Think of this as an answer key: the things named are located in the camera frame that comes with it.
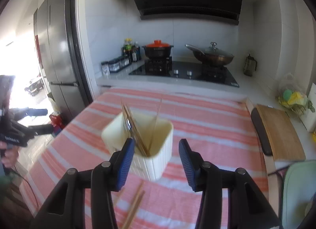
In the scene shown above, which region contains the cream plastic utensil holder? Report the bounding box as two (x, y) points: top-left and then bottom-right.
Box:
(101, 112), (174, 182)

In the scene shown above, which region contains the black pot with red lid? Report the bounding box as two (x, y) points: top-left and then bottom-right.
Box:
(141, 40), (174, 59)

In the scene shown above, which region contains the red hanging cloth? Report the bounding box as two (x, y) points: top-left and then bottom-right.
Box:
(35, 35), (41, 69)

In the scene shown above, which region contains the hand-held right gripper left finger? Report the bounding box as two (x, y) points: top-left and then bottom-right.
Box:
(30, 138), (135, 229)

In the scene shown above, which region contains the black gas stove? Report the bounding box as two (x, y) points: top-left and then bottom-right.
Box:
(128, 57), (240, 88)

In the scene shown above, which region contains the wok with glass lid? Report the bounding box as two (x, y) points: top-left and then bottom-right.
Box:
(185, 42), (234, 67)

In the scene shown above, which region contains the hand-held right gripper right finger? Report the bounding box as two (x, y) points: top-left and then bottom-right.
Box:
(178, 139), (280, 229)

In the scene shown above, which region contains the wooden cutting board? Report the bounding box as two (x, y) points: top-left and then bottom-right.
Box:
(256, 104), (307, 163)

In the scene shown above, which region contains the black plastic board rest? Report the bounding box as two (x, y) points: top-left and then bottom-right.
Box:
(251, 107), (273, 156)

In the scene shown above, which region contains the pink white striped tablecloth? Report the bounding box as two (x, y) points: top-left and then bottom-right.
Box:
(18, 87), (272, 229)

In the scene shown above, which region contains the black range hood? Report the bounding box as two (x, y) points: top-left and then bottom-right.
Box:
(123, 0), (249, 25)

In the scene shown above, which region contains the wooden chopstick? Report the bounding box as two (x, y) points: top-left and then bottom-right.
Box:
(126, 106), (150, 156)
(120, 97), (145, 156)
(122, 182), (144, 229)
(126, 190), (146, 229)
(123, 103), (148, 157)
(148, 97), (163, 156)

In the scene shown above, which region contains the grey refrigerator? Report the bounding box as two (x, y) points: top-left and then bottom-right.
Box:
(33, 0), (93, 118)

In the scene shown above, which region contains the red and blue toy house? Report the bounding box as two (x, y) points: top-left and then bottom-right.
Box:
(49, 111), (65, 135)

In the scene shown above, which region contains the dark sauce bottle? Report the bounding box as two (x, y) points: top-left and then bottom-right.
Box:
(131, 42), (141, 63)

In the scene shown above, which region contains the plastic bag of sponges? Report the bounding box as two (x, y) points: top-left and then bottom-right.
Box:
(276, 73), (315, 116)

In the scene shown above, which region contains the dining furniture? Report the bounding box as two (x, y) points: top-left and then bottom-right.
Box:
(25, 77), (44, 96)

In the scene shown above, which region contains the glass french press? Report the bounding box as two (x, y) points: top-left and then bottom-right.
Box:
(244, 52), (258, 77)

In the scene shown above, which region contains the person's left hand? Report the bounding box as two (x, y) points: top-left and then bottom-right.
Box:
(0, 142), (20, 168)

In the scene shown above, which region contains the person's left forearm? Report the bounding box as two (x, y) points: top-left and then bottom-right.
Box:
(0, 166), (18, 187)

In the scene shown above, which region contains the black door frame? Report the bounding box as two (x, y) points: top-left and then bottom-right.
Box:
(69, 0), (95, 103)

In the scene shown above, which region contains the green tray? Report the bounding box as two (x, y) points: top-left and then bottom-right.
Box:
(281, 161), (316, 229)

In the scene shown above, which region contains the sauce bottle with yellow cap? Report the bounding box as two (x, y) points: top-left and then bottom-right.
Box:
(123, 38), (132, 59)

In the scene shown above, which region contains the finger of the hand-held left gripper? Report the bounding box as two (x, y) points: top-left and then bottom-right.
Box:
(23, 124), (55, 137)
(10, 108), (48, 122)

